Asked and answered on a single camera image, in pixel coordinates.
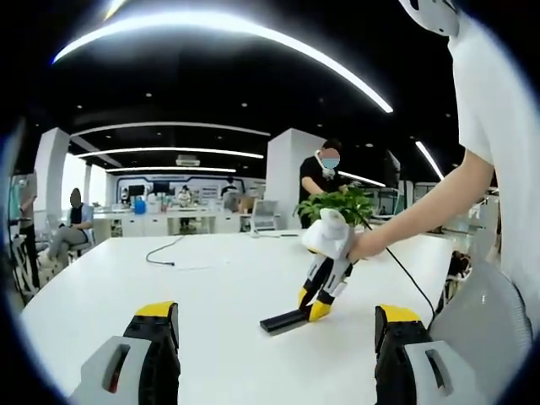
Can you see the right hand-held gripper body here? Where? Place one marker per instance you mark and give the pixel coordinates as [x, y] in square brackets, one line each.
[333, 236]

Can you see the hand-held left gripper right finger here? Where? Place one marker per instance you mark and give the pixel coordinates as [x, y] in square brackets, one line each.
[405, 379]

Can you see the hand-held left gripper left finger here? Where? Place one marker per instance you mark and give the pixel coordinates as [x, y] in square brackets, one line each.
[122, 379]

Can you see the black remote control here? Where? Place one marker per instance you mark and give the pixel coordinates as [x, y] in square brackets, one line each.
[282, 322]

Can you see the person's right hand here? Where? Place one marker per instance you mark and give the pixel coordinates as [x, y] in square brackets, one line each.
[367, 248]

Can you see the potted green plant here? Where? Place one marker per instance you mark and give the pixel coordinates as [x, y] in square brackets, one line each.
[337, 204]

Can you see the white office chair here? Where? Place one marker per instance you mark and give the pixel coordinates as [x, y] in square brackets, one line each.
[265, 213]

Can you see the long ceiling light strip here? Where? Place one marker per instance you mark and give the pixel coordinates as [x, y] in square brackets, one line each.
[429, 159]
[169, 124]
[169, 168]
[219, 27]
[169, 150]

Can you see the white low cabinet row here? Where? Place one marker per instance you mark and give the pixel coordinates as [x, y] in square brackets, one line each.
[156, 223]

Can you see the ceiling air conditioner unit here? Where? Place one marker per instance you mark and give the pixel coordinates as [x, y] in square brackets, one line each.
[188, 160]

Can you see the blue water bottle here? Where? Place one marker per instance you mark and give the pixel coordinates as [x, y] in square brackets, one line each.
[140, 206]

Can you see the operator in white shirt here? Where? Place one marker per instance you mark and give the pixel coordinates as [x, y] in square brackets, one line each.
[493, 105]

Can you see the white worn device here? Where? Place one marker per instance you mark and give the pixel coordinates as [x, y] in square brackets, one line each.
[434, 17]

